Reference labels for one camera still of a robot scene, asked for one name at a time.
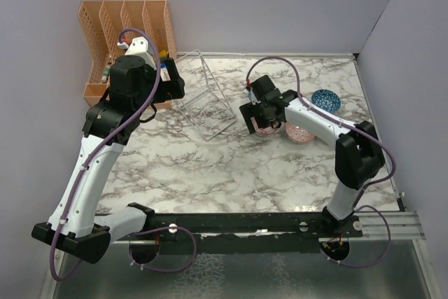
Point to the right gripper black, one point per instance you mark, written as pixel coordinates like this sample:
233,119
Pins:
250,111

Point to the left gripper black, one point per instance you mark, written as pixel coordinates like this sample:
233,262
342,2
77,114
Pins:
172,88

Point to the red patterned white bowl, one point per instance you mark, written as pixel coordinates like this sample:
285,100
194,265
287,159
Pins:
265,131

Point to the white wire dish rack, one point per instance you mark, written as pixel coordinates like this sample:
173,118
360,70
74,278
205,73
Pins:
204,104

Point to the pink patterned bowl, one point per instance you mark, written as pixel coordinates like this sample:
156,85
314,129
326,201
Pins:
298,134

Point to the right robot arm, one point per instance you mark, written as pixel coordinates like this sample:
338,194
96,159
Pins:
358,155

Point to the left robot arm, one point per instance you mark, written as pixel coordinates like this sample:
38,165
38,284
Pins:
74,227

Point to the blue triangle patterned bowl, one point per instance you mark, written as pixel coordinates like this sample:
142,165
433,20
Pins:
326,100

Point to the orange plastic file organizer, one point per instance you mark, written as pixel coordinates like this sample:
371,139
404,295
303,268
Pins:
102,21

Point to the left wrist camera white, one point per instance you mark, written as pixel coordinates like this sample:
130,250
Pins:
139,46

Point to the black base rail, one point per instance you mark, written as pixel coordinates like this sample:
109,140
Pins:
242,233

